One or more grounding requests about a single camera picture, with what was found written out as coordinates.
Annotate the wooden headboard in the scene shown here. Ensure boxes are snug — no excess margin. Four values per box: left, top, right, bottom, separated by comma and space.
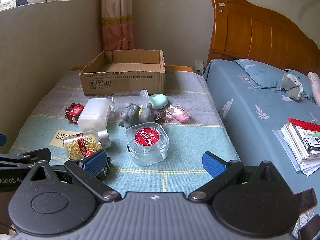
206, 0, 320, 77

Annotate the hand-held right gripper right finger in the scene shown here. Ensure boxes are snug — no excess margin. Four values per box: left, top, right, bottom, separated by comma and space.
188, 151, 281, 203

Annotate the red toy car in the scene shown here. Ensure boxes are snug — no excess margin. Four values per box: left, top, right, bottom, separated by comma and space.
65, 102, 85, 125

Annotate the pink patterned curtain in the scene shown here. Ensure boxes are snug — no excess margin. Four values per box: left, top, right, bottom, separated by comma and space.
100, 0, 136, 51

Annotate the white plastic box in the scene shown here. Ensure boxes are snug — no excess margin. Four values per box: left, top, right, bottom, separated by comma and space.
77, 98, 112, 133

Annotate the blue floral bed sheet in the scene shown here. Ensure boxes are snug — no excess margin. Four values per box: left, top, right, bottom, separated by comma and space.
202, 58, 320, 240

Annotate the white wall charger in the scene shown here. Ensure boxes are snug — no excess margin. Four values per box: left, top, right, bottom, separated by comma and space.
194, 59, 206, 74

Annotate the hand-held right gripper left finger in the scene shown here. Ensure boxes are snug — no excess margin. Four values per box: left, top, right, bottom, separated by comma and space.
24, 149, 122, 204

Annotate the capsule bottle with silver cap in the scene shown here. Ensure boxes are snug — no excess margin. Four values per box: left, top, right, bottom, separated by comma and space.
63, 128, 112, 159

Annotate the red plastic strip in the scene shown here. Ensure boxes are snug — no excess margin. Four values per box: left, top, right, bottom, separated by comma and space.
287, 117, 320, 132

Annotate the small pink glass bottle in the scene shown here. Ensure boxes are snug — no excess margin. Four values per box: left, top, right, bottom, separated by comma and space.
168, 103, 190, 123

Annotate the blue floral pillow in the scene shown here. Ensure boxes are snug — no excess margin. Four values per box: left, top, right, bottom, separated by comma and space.
285, 69, 316, 101
233, 58, 288, 91

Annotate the cardboard box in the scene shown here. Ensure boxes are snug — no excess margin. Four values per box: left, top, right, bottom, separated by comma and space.
79, 50, 166, 97

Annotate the red phone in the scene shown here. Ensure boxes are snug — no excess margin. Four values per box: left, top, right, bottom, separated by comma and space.
295, 188, 318, 213

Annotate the pink pillow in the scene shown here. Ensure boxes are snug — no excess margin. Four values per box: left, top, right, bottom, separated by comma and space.
307, 71, 320, 111

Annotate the wooden nightstand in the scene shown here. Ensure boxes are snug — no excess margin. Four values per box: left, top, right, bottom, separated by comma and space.
70, 65, 193, 73

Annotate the mint green oval case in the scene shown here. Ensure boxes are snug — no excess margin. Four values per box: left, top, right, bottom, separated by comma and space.
148, 93, 169, 111

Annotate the grey plush toy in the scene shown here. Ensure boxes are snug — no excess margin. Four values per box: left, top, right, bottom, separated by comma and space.
281, 73, 304, 101

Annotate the clear case with red label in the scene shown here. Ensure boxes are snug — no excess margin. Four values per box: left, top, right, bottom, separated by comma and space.
125, 122, 169, 167

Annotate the stack of papers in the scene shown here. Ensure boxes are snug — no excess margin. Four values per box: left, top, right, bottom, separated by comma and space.
272, 122, 320, 176

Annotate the black phone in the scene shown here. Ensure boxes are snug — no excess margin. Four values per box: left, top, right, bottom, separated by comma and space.
297, 219, 320, 240

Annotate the grey animal figurine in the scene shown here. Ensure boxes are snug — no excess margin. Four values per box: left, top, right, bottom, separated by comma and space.
118, 102, 157, 129

